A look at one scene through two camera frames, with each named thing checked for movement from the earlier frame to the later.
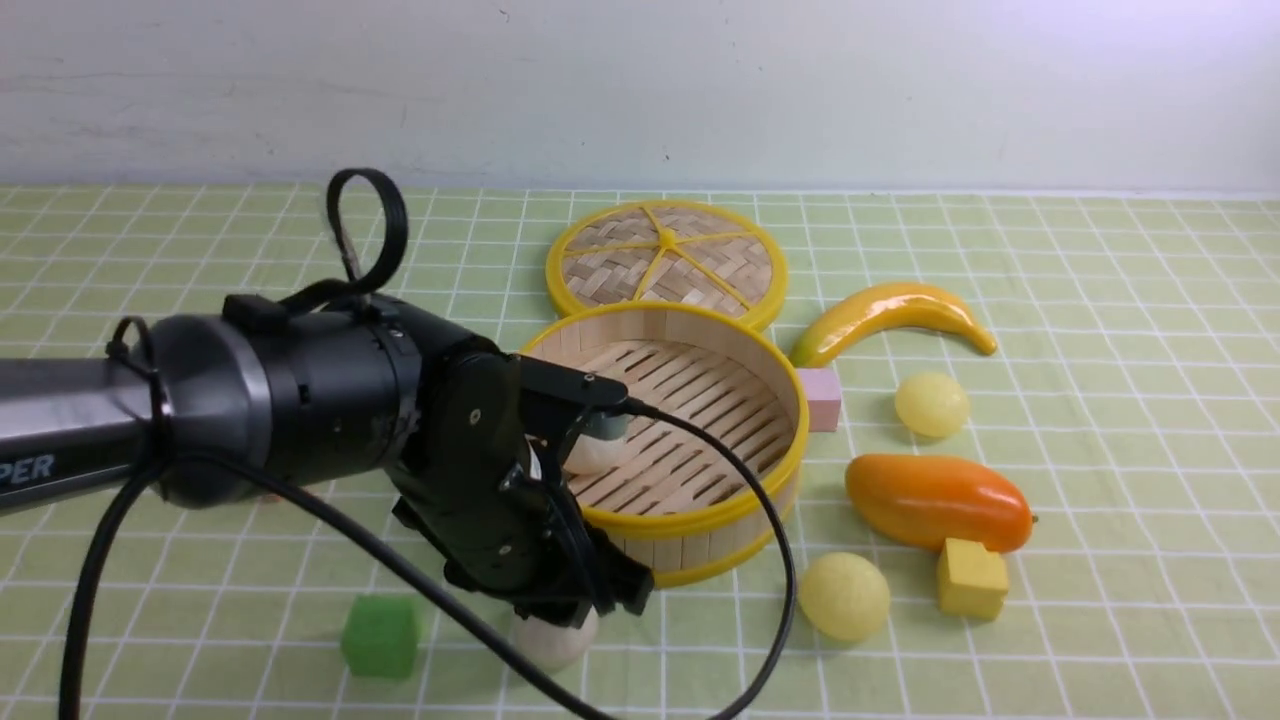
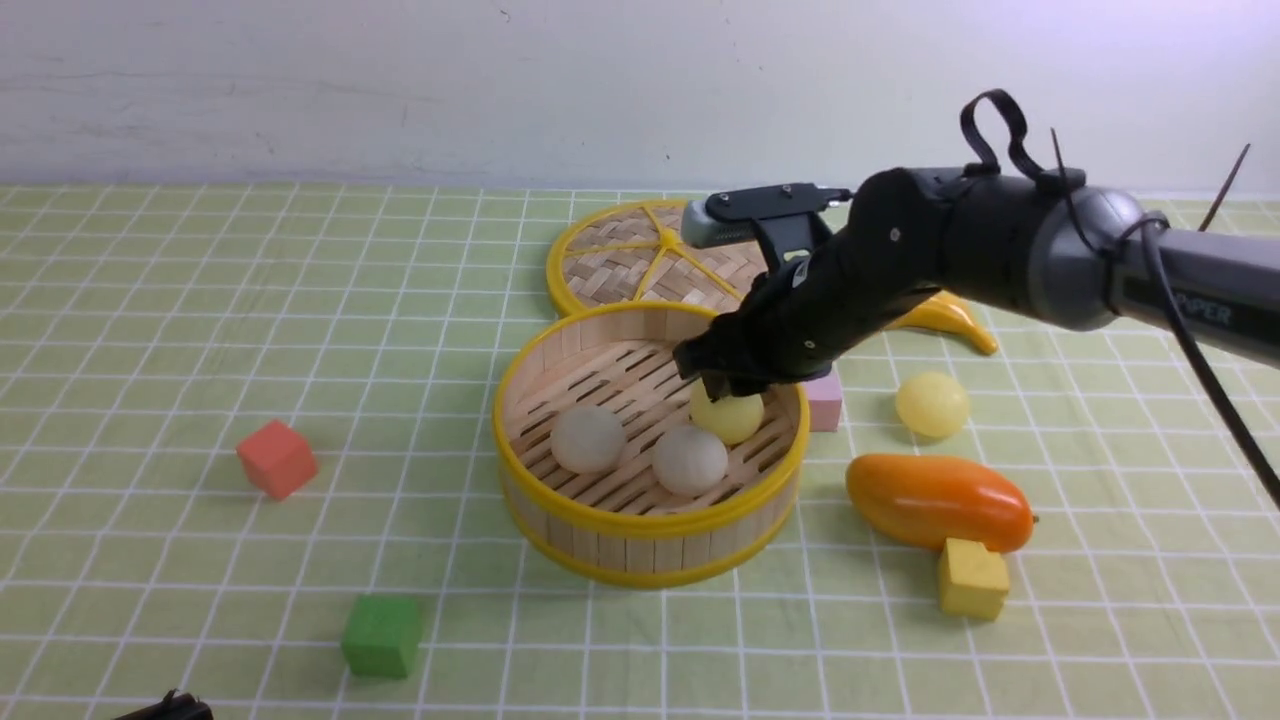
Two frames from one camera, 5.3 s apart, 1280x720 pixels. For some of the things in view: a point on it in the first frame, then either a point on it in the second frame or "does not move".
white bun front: (552, 645) → (689, 460)
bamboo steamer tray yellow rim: (677, 504) does not move
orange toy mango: (921, 501) does not move
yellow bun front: (844, 596) → (736, 419)
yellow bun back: (932, 405) does not move
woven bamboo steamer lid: (669, 252) does not move
